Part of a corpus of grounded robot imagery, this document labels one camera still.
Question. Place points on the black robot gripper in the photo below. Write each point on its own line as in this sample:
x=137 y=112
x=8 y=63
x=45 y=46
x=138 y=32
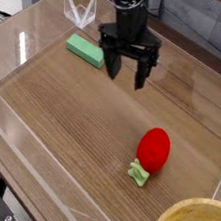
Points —
x=129 y=36

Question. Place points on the red plush fruit green stem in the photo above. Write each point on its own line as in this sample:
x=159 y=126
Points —
x=151 y=155

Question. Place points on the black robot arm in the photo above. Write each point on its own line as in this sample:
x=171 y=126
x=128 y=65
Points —
x=129 y=36

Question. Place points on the green rectangular block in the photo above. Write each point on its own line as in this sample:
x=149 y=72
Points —
x=86 y=50

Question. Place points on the clear acrylic tray walls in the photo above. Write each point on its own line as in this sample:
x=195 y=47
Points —
x=68 y=132

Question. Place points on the clear acrylic corner bracket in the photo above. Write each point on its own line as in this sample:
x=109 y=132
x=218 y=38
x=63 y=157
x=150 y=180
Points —
x=79 y=15

